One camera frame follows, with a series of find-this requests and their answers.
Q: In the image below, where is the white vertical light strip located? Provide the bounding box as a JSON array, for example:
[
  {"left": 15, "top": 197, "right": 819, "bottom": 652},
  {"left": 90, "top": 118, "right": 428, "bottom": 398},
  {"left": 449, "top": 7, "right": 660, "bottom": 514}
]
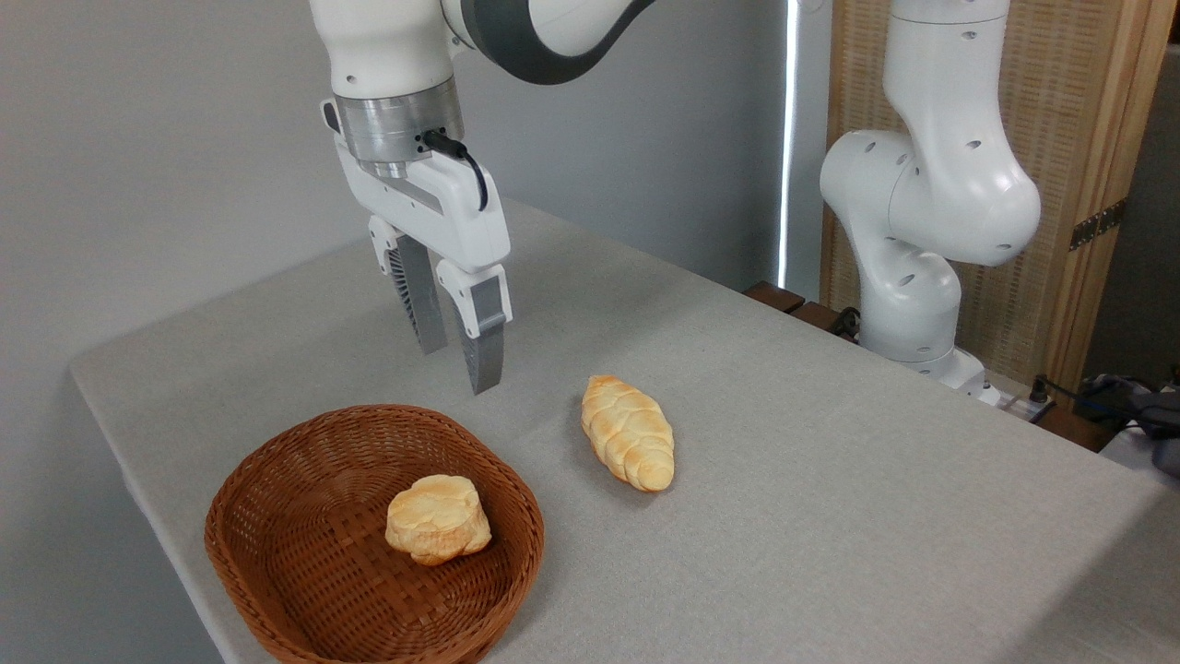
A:
[{"left": 777, "top": 0, "right": 801, "bottom": 290}]

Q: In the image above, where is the brown wicker basket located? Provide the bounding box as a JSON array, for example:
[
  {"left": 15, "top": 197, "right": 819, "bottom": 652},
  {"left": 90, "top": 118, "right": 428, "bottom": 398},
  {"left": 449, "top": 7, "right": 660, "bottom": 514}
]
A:
[{"left": 204, "top": 404, "right": 546, "bottom": 664}]

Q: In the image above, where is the grey tablecloth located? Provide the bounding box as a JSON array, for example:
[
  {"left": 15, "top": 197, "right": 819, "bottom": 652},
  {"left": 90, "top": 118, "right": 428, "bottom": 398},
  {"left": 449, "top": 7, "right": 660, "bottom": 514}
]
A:
[{"left": 69, "top": 194, "right": 1180, "bottom": 664}]

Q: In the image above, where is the metal screen hinge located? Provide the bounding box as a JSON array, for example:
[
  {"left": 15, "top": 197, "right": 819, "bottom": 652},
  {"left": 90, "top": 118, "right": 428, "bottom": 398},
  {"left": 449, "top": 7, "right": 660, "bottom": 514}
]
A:
[{"left": 1069, "top": 198, "right": 1127, "bottom": 252}]

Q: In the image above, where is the round bread roll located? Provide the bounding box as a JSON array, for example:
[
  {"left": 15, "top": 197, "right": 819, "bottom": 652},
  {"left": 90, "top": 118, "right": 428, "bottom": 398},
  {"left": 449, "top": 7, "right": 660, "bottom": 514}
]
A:
[{"left": 384, "top": 474, "right": 493, "bottom": 566}]

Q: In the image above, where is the long braided bread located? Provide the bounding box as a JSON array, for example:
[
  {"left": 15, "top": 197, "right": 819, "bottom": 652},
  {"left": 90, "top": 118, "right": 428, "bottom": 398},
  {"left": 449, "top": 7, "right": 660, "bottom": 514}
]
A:
[{"left": 580, "top": 374, "right": 676, "bottom": 493}]

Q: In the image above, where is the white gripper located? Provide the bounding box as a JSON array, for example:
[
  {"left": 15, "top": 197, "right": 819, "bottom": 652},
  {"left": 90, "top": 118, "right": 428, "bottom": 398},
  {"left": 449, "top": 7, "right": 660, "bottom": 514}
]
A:
[{"left": 320, "top": 97, "right": 513, "bottom": 397}]

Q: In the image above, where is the black power cable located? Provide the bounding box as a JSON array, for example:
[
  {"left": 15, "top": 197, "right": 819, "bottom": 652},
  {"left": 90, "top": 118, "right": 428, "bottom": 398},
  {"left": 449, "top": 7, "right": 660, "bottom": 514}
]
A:
[{"left": 1028, "top": 373, "right": 1180, "bottom": 425}]

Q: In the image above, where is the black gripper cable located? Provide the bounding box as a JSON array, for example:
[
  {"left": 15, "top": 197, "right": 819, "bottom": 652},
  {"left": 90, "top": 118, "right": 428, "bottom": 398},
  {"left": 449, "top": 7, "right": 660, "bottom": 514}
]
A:
[{"left": 424, "top": 131, "right": 490, "bottom": 211}]

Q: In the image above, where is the wooden rattan folding screen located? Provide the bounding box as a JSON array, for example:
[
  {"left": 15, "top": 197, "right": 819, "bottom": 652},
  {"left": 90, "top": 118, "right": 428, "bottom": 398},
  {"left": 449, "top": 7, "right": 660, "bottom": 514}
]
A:
[{"left": 819, "top": 0, "right": 1180, "bottom": 393}]

